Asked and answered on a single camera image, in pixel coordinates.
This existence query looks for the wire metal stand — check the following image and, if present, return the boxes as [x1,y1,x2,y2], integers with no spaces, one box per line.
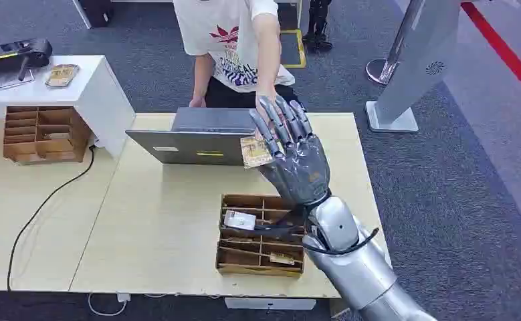
[0,68,36,90]

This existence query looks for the black case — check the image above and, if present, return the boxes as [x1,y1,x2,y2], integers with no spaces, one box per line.
[78,0,115,28]

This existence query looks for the white cabinet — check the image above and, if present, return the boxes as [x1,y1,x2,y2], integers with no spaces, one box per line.
[0,55,136,159]

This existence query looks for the yellow bordered black mat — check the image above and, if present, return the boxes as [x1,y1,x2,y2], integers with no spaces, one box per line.
[280,29,308,70]

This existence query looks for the person's left hand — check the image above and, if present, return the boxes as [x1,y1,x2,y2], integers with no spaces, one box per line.
[254,86,288,134]

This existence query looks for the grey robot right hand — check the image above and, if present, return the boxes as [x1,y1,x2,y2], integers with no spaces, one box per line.
[249,95,332,208]

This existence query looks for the wooden card box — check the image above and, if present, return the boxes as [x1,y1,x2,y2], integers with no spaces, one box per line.
[215,193,307,279]

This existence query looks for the wooden organizer box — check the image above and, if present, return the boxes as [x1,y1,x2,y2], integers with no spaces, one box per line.
[3,105,93,166]

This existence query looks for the white flat bar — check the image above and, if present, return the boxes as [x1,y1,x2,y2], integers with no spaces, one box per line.
[224,298,317,311]

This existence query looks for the person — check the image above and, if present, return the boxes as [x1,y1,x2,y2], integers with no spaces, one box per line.
[173,0,308,112]

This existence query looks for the black power cable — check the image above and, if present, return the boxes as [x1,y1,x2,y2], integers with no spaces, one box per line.
[6,144,97,292]

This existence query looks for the black robot legs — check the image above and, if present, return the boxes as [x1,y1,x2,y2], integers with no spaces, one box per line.
[302,0,334,52]

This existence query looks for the gold printed card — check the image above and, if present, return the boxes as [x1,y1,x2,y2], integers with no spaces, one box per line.
[240,136,274,170]

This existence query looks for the white cable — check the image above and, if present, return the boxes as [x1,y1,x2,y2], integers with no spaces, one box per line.
[87,292,128,317]

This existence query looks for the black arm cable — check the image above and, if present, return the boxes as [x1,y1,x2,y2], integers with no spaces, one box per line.
[302,227,380,257]

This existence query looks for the black device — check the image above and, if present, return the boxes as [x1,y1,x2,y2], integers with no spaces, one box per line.
[0,37,54,82]

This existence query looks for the grey kiosk stand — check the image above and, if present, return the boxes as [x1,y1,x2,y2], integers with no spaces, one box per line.
[365,0,465,134]

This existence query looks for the grey laptop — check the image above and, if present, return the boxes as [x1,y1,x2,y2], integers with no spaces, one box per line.
[125,107,271,167]

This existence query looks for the card in wooden box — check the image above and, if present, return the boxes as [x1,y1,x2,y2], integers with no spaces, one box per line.
[269,253,296,266]

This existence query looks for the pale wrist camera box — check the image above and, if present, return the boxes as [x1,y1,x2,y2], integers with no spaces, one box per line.
[223,209,306,239]

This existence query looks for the chrome stanchion post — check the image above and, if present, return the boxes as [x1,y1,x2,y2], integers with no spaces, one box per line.
[366,0,426,86]

